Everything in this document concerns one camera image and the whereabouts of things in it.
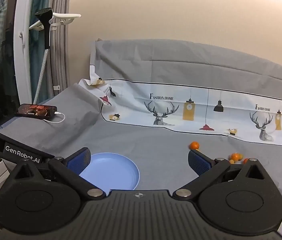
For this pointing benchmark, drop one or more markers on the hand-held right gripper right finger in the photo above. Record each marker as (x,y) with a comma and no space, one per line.
(198,164)

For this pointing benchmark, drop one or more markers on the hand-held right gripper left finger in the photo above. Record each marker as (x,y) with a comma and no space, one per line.
(79,160)

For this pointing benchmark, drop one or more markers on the small orange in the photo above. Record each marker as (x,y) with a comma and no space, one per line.
(194,145)
(236,157)

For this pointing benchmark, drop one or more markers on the light blue plate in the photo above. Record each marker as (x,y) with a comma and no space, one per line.
(116,172)

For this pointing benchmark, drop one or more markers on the blue under cloth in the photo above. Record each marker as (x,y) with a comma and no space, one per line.
(5,125)

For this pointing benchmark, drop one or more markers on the small yellow-green fruit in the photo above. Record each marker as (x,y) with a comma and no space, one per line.
(231,161)

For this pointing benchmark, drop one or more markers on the black smartphone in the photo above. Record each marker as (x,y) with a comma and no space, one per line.
(35,110)

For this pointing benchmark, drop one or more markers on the grey table cloth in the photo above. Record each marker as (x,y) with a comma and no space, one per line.
(156,145)

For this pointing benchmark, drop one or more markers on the red cherry tomato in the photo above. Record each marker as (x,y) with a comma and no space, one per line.
(245,160)

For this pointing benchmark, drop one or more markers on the teal curtain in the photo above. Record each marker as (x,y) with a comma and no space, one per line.
(37,55)

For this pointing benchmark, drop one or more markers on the grey deer print cloth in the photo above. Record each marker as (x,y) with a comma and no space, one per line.
(181,65)

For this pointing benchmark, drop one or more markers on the grey curtain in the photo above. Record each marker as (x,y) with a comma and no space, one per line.
(61,55)

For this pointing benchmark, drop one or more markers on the white hanger rack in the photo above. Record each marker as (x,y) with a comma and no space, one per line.
(66,17)

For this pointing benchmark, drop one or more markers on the white door frame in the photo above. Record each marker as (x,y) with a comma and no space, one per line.
(22,62)

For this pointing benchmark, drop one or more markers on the white door frame hook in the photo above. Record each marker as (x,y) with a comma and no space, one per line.
(21,34)

